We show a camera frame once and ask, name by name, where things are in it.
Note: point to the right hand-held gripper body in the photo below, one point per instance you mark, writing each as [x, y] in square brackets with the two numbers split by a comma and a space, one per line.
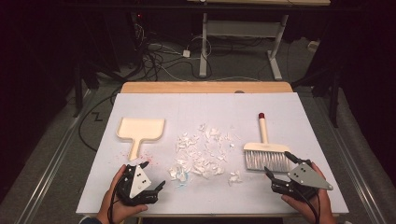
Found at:
[306, 177]

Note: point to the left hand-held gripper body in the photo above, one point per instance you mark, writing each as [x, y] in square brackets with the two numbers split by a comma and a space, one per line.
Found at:
[140, 182]

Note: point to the cream plastic dustpan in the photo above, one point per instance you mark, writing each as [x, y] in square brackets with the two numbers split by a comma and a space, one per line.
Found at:
[140, 129]

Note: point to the cream brush with red tip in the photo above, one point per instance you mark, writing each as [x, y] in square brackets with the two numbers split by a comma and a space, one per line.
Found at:
[263, 130]

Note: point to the person's right hand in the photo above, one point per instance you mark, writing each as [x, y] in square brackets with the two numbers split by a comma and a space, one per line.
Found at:
[317, 208]

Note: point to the person's left hand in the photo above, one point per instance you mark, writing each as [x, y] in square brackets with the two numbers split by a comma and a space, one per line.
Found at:
[116, 208]

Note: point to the scattered red crumbs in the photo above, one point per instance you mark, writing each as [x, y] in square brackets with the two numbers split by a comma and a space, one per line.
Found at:
[146, 155]

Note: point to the white table cover board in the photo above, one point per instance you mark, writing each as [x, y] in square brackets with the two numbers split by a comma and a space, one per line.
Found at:
[218, 105]

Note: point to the small white box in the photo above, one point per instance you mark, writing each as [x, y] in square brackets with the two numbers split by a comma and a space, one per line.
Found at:
[313, 45]

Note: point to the white power adapter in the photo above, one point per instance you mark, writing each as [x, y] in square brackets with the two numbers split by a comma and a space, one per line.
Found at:
[186, 53]

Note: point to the white metal desk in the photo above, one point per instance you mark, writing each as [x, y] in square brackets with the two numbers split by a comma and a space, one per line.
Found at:
[204, 46]

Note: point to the metal floor rail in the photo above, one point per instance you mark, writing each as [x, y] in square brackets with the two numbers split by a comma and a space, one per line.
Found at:
[355, 174]
[53, 161]

